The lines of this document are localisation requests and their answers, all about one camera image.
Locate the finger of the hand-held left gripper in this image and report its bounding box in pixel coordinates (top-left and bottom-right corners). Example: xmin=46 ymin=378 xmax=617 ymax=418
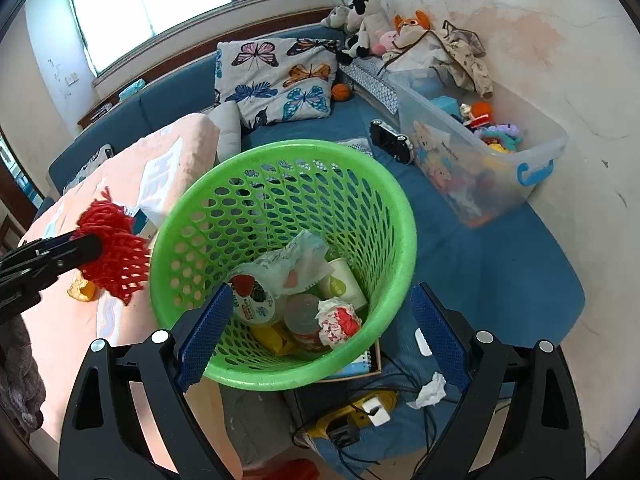
xmin=0 ymin=280 xmax=43 ymax=326
xmin=0 ymin=232 xmax=103 ymax=281

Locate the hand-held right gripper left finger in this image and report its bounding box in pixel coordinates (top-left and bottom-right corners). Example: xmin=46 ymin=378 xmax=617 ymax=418
xmin=59 ymin=284 xmax=243 ymax=480

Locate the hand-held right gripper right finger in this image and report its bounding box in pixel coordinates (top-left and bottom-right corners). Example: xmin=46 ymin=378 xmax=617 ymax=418
xmin=410 ymin=282 xmax=586 ymax=480

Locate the red foam net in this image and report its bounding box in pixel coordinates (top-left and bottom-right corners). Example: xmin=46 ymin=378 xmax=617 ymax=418
xmin=75 ymin=187 xmax=152 ymax=306

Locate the green plastic basket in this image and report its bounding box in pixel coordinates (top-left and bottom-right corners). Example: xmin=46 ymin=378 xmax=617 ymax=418
xmin=149 ymin=140 xmax=418 ymax=392

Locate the yellow scrap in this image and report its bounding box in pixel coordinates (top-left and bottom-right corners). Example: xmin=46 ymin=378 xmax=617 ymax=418
xmin=67 ymin=277 xmax=98 ymax=302

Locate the crumpled white tissue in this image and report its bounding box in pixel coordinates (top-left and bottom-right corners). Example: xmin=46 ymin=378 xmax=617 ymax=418
xmin=406 ymin=372 xmax=447 ymax=410

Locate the yogurt cup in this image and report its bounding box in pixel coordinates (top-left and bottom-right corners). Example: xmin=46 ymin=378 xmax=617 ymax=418
xmin=229 ymin=262 xmax=281 ymax=326

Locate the yellow wrapper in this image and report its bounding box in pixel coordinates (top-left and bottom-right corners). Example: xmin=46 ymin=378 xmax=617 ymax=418
xmin=250 ymin=322 xmax=296 ymax=356

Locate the dark grey cloth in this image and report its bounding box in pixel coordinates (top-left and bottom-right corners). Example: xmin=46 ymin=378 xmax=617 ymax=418
xmin=0 ymin=310 xmax=46 ymax=431

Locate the spiral notebook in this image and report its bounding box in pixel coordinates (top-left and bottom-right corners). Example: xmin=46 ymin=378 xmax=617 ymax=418
xmin=325 ymin=340 xmax=383 ymax=381

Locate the white patterned pouch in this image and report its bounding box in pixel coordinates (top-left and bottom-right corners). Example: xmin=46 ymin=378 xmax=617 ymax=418
xmin=75 ymin=145 xmax=113 ymax=186

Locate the wooden shelf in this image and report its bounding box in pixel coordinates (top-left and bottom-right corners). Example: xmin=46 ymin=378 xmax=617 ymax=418
xmin=0 ymin=130 xmax=46 ymax=241

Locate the white charger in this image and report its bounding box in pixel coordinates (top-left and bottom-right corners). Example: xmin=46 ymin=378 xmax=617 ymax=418
xmin=361 ymin=396 xmax=392 ymax=427

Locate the crumpled red white wrapper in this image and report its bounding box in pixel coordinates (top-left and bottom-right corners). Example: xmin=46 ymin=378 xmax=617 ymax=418
xmin=315 ymin=297 xmax=362 ymax=348

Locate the grey cushion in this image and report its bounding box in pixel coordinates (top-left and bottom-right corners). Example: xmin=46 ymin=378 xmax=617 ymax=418
xmin=222 ymin=390 xmax=301 ymax=468

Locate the white paper cup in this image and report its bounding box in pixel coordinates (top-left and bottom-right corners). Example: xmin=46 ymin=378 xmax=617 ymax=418
xmin=315 ymin=258 xmax=368 ymax=311

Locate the white plastic wrapper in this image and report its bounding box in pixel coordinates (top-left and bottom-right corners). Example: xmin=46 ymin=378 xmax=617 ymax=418
xmin=250 ymin=230 xmax=335 ymax=296

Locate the yellow power strip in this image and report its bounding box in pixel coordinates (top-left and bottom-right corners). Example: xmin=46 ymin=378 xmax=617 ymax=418
xmin=307 ymin=390 xmax=398 ymax=443

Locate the peach blanket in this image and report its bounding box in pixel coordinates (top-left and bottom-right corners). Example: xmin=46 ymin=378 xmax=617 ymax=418
xmin=0 ymin=112 xmax=241 ymax=480

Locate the clear plastic storage box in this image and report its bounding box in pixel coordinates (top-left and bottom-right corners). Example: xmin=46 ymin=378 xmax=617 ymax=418
xmin=387 ymin=67 xmax=570 ymax=228

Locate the grey pillow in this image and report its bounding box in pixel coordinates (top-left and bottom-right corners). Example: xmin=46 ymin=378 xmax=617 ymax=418
xmin=207 ymin=102 xmax=243 ymax=163

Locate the black handheld game console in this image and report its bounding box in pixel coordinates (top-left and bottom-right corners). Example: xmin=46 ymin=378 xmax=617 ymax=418
xmin=369 ymin=119 xmax=416 ymax=166

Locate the folded white patterned cloth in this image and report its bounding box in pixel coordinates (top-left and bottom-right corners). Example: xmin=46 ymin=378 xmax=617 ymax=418
xmin=340 ymin=137 xmax=373 ymax=156

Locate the pile of colourful toys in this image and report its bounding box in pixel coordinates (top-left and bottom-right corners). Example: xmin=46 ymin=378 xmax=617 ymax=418
xmin=430 ymin=95 xmax=526 ymax=226

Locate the butterfly print pillow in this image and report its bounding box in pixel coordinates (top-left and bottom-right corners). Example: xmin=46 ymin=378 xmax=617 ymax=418
xmin=214 ymin=39 xmax=340 ymax=131

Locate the window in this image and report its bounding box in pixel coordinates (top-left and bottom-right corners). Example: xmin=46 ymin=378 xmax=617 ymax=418
xmin=65 ymin=0 xmax=326 ymax=76

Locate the beige patterned cloth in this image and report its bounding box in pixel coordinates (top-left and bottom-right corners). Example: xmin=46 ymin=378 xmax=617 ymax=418
xmin=432 ymin=20 xmax=496 ymax=100

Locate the white cloth bundle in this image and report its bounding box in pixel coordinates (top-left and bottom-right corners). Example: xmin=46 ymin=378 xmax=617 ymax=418
xmin=387 ymin=35 xmax=453 ymax=73

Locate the pink plush toy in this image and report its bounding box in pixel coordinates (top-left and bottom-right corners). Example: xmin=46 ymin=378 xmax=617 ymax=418
xmin=370 ymin=30 xmax=400 ymax=57

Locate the orange fox plush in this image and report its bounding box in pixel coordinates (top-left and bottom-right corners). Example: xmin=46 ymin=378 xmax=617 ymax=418
xmin=392 ymin=9 xmax=431 ymax=36

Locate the black and white cow plush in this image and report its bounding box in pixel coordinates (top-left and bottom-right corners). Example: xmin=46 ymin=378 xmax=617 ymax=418
xmin=336 ymin=0 xmax=393 ymax=65

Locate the grey plush toy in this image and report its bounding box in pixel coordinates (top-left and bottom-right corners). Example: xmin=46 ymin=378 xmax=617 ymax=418
xmin=320 ymin=6 xmax=353 ymax=30

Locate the black cable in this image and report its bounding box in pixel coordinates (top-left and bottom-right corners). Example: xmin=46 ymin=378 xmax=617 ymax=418
xmin=292 ymin=375 xmax=466 ymax=480

